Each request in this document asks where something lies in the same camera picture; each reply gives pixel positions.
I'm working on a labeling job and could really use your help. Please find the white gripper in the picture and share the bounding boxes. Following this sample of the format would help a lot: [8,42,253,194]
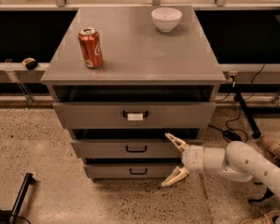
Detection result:
[161,133,204,187]

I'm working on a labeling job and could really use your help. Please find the grey drawer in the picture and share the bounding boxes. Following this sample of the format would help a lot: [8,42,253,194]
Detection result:
[54,102,216,129]
[71,139,181,159]
[84,163,177,180]

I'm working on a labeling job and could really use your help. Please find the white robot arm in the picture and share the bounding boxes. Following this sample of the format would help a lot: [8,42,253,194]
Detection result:
[161,133,280,200]

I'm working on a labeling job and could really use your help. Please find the grey bottom drawer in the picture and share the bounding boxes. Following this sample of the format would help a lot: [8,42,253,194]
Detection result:
[84,163,177,180]

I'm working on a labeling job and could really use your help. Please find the grey top drawer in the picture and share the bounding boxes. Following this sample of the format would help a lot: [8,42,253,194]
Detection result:
[54,102,216,129]

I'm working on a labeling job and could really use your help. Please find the grey drawer cabinet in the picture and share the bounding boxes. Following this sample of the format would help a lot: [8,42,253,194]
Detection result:
[40,5,227,182]

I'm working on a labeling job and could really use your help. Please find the black pole stand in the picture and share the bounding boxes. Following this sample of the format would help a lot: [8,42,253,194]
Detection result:
[232,82,261,139]

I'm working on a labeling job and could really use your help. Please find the black chair base leg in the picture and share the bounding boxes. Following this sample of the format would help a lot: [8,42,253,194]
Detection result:
[247,189,275,203]

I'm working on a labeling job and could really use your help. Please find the tan sneaker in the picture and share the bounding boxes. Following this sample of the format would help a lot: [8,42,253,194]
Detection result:
[240,210,280,224]
[261,135,280,159]

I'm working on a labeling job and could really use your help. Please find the white bowl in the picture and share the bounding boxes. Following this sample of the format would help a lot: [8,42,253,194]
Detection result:
[151,7,182,33]

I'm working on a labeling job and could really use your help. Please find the red soda can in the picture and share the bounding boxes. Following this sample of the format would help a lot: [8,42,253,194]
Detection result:
[78,27,103,68]

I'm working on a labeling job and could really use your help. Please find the small black yellow device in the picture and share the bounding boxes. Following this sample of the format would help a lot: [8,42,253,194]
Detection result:
[22,58,38,70]

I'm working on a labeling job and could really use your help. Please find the black stand leg left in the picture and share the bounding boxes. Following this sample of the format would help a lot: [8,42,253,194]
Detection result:
[0,173,35,224]

